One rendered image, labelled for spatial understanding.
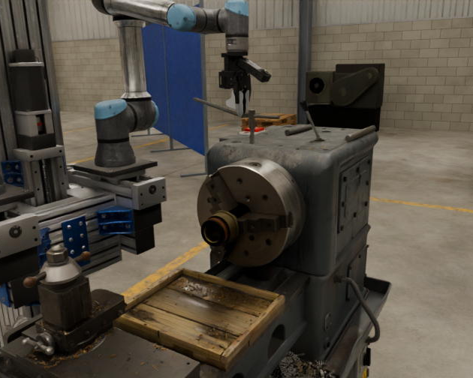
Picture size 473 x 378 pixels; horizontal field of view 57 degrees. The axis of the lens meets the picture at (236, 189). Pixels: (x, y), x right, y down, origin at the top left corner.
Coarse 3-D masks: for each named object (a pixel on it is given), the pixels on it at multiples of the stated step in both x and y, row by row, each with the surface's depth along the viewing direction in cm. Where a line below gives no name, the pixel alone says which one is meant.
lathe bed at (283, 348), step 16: (208, 272) 142; (224, 272) 140; (240, 272) 143; (272, 288) 133; (288, 288) 130; (304, 288) 134; (288, 304) 125; (304, 304) 141; (288, 320) 131; (304, 320) 141; (272, 336) 132; (288, 336) 132; (256, 352) 114; (272, 352) 125; (208, 368) 96; (240, 368) 107; (256, 368) 115; (272, 368) 121
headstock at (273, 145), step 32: (288, 128) 180; (320, 128) 178; (224, 160) 144; (288, 160) 133; (320, 160) 128; (352, 160) 151; (320, 192) 129; (352, 192) 151; (320, 224) 132; (352, 224) 161; (288, 256) 140; (320, 256) 135
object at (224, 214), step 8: (216, 216) 117; (224, 216) 117; (232, 216) 118; (208, 224) 116; (216, 224) 114; (224, 224) 116; (232, 224) 117; (208, 232) 119; (216, 232) 122; (224, 232) 114; (232, 232) 117; (208, 240) 117; (216, 240) 119; (224, 240) 115; (232, 240) 120
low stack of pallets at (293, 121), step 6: (258, 114) 976; (264, 114) 974; (270, 114) 972; (276, 114) 970; (282, 114) 968; (288, 114) 966; (294, 114) 964; (246, 120) 894; (258, 120) 882; (264, 120) 875; (270, 120) 872; (276, 120) 868; (282, 120) 982; (288, 120) 980; (294, 120) 961; (240, 126) 906; (246, 126) 900; (258, 126) 884; (264, 126) 891
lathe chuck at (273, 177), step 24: (240, 168) 123; (264, 168) 124; (240, 192) 125; (264, 192) 121; (288, 192) 123; (240, 216) 136; (240, 240) 129; (264, 240) 125; (288, 240) 123; (240, 264) 132; (264, 264) 127
